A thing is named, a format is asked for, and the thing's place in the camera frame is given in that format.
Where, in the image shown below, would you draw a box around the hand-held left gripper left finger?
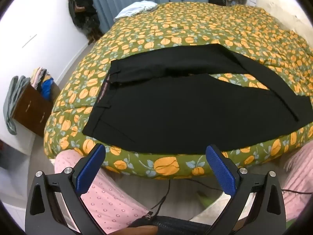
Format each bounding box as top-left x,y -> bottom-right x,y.
24,143 -> 115,235

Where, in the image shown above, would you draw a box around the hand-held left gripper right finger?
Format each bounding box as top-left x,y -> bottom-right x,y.
205,144 -> 287,235

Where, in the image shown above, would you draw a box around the black pants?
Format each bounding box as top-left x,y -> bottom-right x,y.
82,43 -> 313,155

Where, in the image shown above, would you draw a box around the person's left leg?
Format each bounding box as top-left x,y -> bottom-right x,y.
54,149 -> 152,234

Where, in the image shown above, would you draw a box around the pink ribbed fabric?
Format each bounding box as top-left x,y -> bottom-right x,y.
281,146 -> 313,222

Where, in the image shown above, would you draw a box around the brown wooden cabinet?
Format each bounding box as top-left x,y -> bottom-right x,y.
12,83 -> 59,138

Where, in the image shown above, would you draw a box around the colourful clothes pile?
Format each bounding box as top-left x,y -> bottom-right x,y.
30,67 -> 55,101

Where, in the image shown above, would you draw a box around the grey towel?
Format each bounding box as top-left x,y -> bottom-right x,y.
3,75 -> 31,136

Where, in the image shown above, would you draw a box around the floral green orange blanket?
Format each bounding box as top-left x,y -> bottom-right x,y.
43,1 -> 313,180

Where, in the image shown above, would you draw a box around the dark hanging clothes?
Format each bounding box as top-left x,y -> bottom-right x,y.
67,0 -> 104,43

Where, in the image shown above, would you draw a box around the light blue cloth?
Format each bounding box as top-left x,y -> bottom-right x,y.
114,1 -> 159,22

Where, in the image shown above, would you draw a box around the cream pillow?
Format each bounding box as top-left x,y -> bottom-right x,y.
254,0 -> 309,33

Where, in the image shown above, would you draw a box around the black cable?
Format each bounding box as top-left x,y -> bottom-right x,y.
150,178 -> 223,217

